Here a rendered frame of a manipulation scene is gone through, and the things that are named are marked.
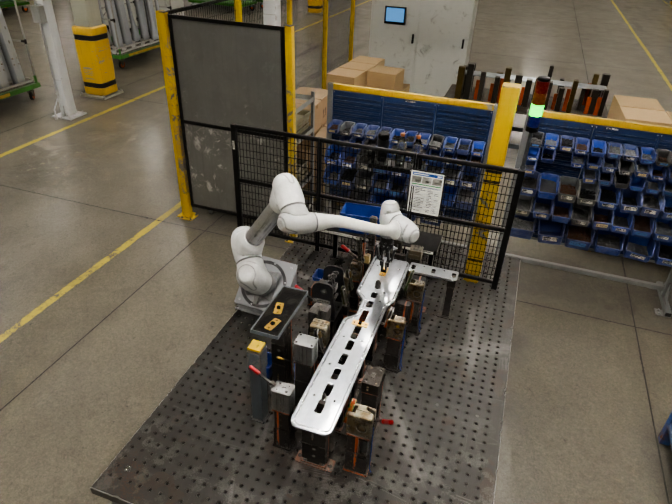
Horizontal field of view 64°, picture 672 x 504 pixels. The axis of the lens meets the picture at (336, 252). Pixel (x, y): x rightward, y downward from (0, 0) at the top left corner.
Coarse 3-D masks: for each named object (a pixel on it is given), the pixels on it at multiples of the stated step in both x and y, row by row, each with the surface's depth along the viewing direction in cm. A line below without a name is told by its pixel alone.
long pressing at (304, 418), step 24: (384, 264) 320; (408, 264) 322; (360, 288) 299; (384, 288) 300; (360, 312) 281; (384, 312) 283; (336, 336) 264; (360, 336) 265; (336, 360) 250; (360, 360) 251; (312, 384) 237; (336, 384) 238; (312, 408) 226; (336, 408) 226; (312, 432) 216
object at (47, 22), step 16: (48, 0) 732; (32, 16) 730; (48, 16) 737; (48, 32) 746; (48, 48) 759; (64, 64) 779; (64, 80) 785; (64, 96) 793; (64, 112) 807; (80, 112) 826
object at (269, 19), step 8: (264, 0) 622; (272, 0) 619; (264, 8) 627; (272, 8) 624; (280, 8) 636; (264, 16) 632; (272, 16) 629; (280, 16) 640; (264, 24) 637; (272, 24) 633; (280, 24) 644
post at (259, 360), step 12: (264, 348) 235; (252, 360) 235; (264, 360) 238; (252, 372) 240; (264, 372) 243; (252, 384) 244; (264, 384) 246; (252, 396) 248; (264, 396) 249; (252, 408) 253; (264, 408) 253; (252, 420) 256; (264, 420) 256
